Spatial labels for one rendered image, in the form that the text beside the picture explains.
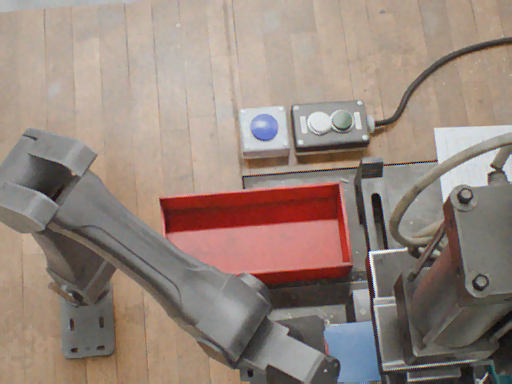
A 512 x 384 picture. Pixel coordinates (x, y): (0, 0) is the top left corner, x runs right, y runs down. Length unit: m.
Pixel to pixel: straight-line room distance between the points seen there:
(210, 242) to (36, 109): 0.33
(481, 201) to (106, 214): 0.37
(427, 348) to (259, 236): 0.46
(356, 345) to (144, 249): 0.40
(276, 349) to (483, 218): 0.33
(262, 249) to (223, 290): 0.39
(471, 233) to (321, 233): 0.64
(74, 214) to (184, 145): 0.51
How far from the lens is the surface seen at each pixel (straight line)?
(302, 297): 1.40
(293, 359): 1.06
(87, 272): 1.23
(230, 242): 1.42
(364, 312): 1.32
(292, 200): 1.43
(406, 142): 1.50
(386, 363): 1.11
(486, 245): 0.81
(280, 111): 1.46
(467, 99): 1.55
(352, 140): 1.45
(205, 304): 1.02
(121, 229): 0.99
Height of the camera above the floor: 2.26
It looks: 70 degrees down
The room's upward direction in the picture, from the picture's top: 4 degrees clockwise
